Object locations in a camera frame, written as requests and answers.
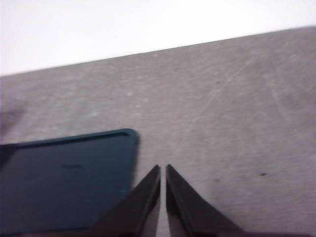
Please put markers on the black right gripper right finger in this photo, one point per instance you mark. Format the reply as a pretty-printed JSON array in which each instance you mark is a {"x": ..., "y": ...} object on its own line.
[{"x": 187, "y": 212}]

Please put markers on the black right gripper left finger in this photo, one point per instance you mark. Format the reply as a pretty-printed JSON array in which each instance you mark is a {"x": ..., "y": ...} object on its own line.
[{"x": 138, "y": 212}]

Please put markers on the dark green rectangular tray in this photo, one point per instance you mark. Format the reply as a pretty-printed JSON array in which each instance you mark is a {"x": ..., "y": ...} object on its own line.
[{"x": 61, "y": 177}]

